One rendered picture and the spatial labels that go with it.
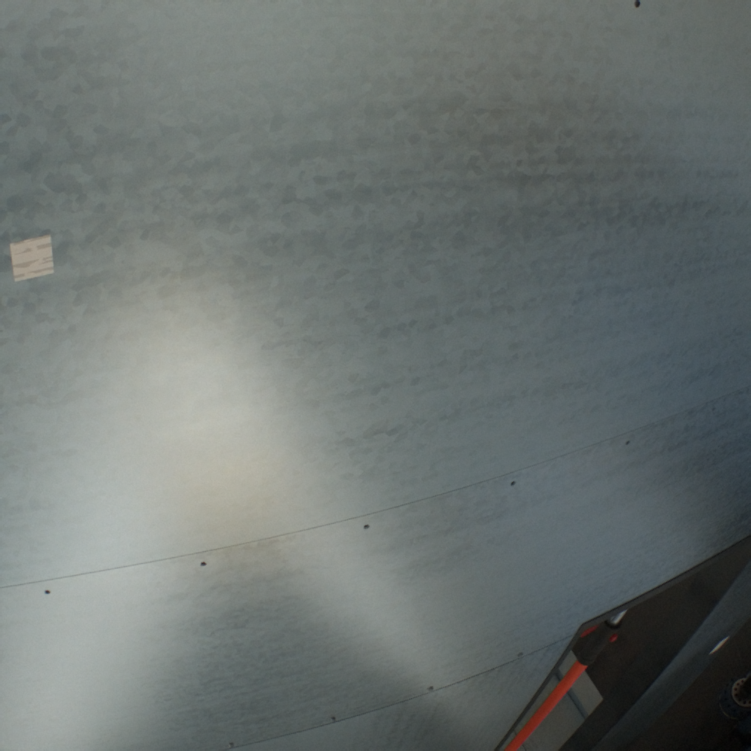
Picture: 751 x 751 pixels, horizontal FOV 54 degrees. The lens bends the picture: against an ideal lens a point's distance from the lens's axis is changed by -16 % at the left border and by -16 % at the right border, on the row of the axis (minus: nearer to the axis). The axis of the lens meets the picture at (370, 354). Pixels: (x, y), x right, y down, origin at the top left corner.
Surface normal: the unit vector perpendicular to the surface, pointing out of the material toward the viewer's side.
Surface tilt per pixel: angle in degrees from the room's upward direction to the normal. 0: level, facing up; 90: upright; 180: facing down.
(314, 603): 90
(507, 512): 90
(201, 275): 90
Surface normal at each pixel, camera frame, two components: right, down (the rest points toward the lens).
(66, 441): 0.41, 0.62
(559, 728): 0.11, -0.76
